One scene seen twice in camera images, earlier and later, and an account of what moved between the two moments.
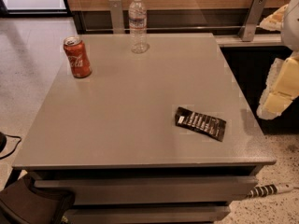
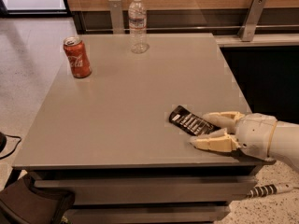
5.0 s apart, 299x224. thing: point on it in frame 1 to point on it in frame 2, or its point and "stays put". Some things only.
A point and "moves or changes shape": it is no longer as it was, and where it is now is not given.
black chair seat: x=21 y=203 stays put
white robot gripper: x=291 y=23 to x=256 y=133
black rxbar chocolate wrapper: x=206 y=124 moves or changes shape
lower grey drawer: x=149 y=214 stays put
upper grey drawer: x=148 y=191 stays put
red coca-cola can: x=78 y=57 stays put
